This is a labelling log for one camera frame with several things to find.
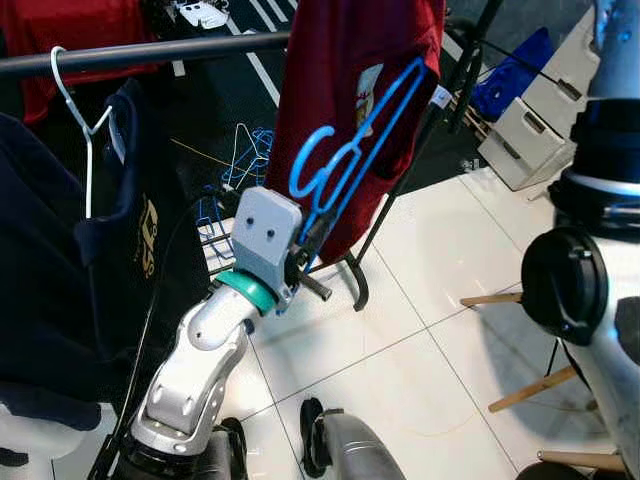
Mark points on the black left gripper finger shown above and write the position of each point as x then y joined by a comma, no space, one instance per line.
320,225
318,290

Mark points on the blue plastic hanger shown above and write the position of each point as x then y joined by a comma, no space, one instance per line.
312,133

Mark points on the dark red T-shirt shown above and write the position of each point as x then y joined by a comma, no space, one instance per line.
330,80

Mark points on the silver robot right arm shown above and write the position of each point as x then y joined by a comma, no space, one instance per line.
600,260

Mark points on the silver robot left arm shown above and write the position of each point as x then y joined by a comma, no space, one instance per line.
190,380

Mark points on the silver robot right leg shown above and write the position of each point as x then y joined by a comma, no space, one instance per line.
355,450

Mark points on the silver robot leg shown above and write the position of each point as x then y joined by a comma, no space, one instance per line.
355,450
228,455

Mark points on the silver robot left leg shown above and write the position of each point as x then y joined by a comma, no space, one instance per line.
228,455

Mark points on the grey drawer cabinet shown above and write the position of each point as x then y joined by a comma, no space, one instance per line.
540,130

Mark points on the black metal clothes rack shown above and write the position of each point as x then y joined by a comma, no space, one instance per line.
150,54

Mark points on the white electronic device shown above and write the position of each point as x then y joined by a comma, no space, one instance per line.
202,13

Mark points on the blue cloth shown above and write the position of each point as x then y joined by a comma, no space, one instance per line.
515,75

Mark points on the navy shirt gold print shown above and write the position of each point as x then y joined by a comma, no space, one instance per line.
50,250

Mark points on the red cloth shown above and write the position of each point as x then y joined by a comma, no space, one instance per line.
60,30

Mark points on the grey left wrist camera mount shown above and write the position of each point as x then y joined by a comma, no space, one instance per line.
262,230

